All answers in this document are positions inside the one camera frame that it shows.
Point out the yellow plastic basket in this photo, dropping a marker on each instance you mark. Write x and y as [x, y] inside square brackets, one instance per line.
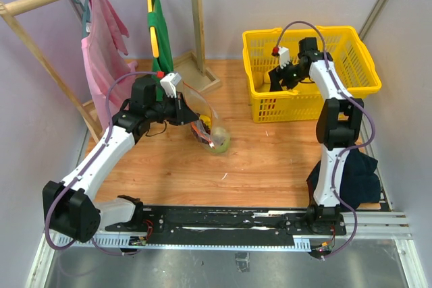
[353, 64]

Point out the yellow hanger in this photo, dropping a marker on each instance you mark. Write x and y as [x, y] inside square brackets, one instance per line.
[152, 31]

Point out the dark navy cloth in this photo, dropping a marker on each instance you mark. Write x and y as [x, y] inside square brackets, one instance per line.
[360, 184]

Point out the yellow bell pepper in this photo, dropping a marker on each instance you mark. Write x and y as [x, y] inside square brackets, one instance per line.
[206, 121]

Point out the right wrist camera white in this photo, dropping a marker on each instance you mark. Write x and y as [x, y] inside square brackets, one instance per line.
[283, 54]

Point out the dark red grapes bunch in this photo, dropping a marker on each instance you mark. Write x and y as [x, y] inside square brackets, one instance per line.
[201, 133]

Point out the green shirt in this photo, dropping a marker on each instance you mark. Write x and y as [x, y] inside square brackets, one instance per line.
[164, 62]

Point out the aluminium frame rail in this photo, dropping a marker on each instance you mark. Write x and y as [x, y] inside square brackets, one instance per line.
[377, 250]

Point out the green cabbage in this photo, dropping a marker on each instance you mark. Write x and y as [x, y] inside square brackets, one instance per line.
[220, 140]

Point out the teal hanger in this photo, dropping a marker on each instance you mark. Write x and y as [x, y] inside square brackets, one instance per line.
[85, 16]

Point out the yellow mango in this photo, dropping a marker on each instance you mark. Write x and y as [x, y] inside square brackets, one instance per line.
[266, 78]

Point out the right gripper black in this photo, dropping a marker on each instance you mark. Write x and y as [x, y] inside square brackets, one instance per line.
[275, 75]

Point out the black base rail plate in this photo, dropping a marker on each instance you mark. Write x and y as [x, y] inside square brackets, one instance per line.
[228, 227]

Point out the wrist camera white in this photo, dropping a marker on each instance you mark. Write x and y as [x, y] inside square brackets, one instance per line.
[283, 54]
[168, 84]

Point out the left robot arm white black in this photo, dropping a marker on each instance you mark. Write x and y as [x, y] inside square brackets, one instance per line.
[69, 206]

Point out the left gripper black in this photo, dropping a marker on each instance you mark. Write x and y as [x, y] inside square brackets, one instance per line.
[183, 113]

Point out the pink shirt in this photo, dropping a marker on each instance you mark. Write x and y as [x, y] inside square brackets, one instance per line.
[102, 51]

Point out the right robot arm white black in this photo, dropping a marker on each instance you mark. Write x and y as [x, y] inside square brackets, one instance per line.
[337, 128]

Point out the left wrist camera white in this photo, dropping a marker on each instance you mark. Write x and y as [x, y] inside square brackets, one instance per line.
[168, 84]

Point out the clear zip top bag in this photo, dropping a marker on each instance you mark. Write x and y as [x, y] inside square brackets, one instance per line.
[208, 129]

